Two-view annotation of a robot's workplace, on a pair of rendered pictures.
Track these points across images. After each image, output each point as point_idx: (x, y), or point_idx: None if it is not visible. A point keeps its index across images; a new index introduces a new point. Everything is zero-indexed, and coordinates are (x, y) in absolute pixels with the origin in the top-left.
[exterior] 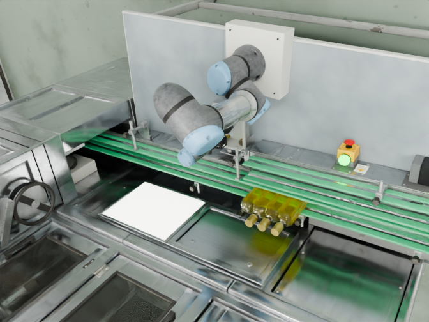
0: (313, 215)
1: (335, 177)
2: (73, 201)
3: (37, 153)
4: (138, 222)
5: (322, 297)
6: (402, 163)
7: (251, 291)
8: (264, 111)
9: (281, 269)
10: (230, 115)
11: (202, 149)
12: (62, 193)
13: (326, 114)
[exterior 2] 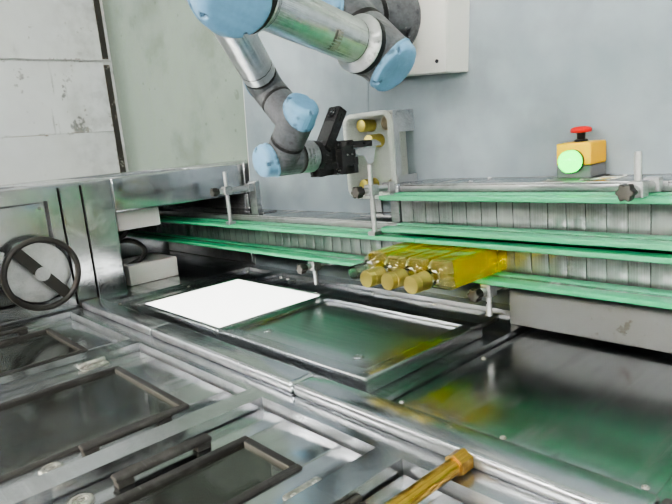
0: (509, 281)
1: (550, 192)
2: (116, 299)
3: (67, 197)
4: (193, 311)
5: (500, 415)
6: None
7: (338, 388)
8: (399, 52)
9: (424, 373)
10: (307, 1)
11: (221, 4)
12: (99, 278)
13: (536, 92)
